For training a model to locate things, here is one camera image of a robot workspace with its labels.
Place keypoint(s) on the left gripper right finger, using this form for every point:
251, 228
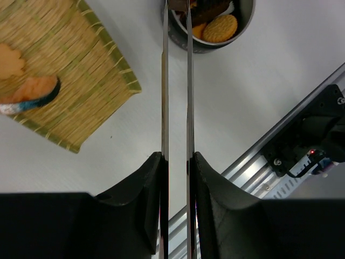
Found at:
235, 224

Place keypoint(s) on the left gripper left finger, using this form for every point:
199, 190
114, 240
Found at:
121, 222

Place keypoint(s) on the metal tongs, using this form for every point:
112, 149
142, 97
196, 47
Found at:
178, 146

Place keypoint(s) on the salmon slice toy food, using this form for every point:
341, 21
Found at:
35, 92

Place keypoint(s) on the orange fish shaped cake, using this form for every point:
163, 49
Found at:
197, 31

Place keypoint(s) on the brown chocolate stick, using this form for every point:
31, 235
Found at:
178, 5

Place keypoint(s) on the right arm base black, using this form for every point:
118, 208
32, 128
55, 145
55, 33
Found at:
315, 133

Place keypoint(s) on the round steel lunch box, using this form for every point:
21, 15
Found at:
243, 10

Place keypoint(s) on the bamboo woven tray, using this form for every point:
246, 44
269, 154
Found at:
67, 39

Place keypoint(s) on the pale orange flower cracker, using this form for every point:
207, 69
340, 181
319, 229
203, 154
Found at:
11, 62

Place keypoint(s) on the aluminium rail frame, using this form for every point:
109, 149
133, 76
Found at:
252, 173

